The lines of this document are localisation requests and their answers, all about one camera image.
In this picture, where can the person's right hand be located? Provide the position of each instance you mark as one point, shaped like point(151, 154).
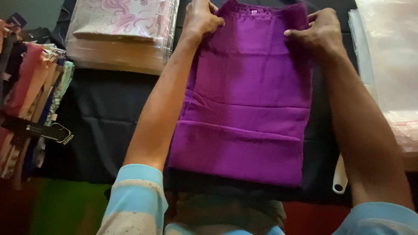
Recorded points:
point(323, 39)

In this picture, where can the person's left hand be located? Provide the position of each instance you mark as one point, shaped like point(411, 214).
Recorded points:
point(197, 22)

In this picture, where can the purple cloth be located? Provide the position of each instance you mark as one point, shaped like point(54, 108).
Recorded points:
point(245, 114)

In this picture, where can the stack of clear plastic bags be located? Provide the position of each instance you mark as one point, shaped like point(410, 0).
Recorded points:
point(392, 65)

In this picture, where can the stack of bagged pink-print fabrics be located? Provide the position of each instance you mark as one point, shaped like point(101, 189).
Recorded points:
point(120, 36)

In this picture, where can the black table cloth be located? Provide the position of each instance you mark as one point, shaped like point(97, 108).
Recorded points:
point(104, 124)

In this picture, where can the rack of hanging coloured cloths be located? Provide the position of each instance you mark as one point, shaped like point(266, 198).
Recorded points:
point(29, 88)

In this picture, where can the blue striped shirt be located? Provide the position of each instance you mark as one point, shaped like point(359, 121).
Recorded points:
point(137, 202)

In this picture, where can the black hang tag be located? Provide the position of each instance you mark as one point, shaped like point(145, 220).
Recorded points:
point(36, 130)

